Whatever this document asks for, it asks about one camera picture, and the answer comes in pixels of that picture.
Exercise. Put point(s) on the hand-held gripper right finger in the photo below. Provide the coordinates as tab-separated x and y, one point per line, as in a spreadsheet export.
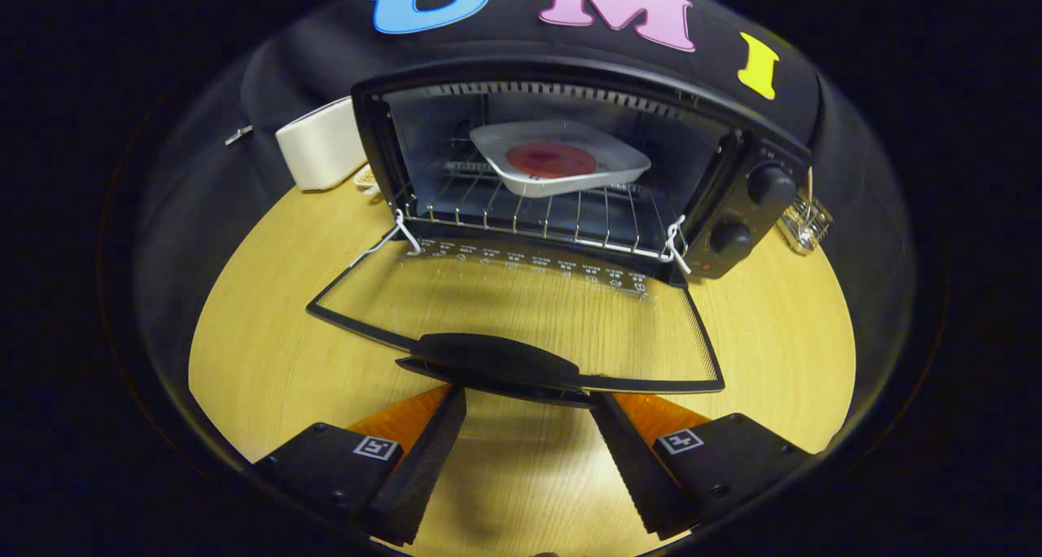
639	475

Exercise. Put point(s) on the black toaster oven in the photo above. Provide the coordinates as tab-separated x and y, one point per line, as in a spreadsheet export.
781	154

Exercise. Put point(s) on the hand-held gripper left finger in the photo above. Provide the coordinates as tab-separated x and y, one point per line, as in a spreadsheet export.
419	475

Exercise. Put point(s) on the pink round ham slice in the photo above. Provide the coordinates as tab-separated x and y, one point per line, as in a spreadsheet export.
553	160

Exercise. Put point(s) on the wooden stick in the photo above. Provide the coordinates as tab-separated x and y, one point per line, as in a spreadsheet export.
810	184

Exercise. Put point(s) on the silver clip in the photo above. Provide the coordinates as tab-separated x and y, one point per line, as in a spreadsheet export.
238	135

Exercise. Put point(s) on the black backdrop cloth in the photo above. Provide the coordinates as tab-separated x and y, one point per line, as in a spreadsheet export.
269	68

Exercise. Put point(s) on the small dish of nuts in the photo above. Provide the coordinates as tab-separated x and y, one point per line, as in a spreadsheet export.
366	178

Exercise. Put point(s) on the white bread toaster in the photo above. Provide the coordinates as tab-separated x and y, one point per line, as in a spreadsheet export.
321	146

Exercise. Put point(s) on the white square plate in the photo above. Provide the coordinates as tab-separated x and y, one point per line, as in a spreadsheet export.
586	184

